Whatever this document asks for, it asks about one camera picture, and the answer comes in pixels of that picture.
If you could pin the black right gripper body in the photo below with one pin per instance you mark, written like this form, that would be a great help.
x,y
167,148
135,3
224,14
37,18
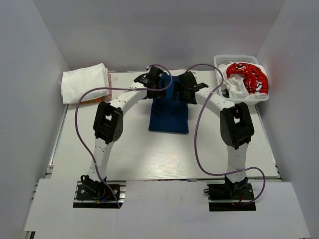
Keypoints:
x,y
178,88

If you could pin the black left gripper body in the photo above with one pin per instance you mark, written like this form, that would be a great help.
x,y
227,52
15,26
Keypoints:
x,y
157,94

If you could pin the blue Mickey t-shirt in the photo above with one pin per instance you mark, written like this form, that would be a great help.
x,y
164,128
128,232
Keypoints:
x,y
168,115

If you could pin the white t-shirt with red print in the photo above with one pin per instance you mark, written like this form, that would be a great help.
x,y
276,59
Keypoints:
x,y
243,80

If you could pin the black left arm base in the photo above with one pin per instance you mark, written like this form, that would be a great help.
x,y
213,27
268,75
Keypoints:
x,y
103,199

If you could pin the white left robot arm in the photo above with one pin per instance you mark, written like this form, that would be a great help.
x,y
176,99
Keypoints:
x,y
109,119

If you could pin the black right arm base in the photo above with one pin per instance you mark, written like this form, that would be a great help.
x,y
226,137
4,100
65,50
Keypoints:
x,y
222,199

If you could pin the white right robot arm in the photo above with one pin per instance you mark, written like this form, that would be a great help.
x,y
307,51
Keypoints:
x,y
236,127

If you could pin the white plastic basket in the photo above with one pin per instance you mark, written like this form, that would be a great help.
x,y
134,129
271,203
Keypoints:
x,y
226,59

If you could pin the folded pink t-shirt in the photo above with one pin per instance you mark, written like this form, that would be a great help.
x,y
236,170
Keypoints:
x,y
108,97

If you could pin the folded red patterned t-shirt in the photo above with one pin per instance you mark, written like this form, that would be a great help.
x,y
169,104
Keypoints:
x,y
93,100

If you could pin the folded white t-shirt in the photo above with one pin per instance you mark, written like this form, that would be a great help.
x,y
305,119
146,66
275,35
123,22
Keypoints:
x,y
75,83

